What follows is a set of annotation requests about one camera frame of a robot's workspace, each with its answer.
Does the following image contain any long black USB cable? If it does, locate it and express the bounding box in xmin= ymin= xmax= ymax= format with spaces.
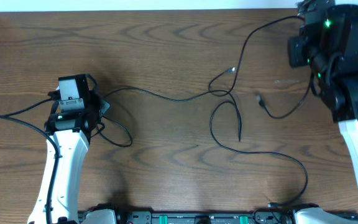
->
xmin=208 ymin=67 xmax=309 ymax=208

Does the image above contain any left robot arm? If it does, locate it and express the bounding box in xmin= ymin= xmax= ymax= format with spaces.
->
xmin=27 ymin=74 xmax=109 ymax=224

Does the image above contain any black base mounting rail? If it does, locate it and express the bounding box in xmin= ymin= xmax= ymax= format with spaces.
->
xmin=78 ymin=203 xmax=358 ymax=224

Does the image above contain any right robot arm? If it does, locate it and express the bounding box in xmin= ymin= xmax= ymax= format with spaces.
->
xmin=287 ymin=1 xmax=358 ymax=187

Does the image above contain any short black cable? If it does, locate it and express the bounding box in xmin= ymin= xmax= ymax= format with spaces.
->
xmin=93 ymin=15 xmax=313 ymax=148

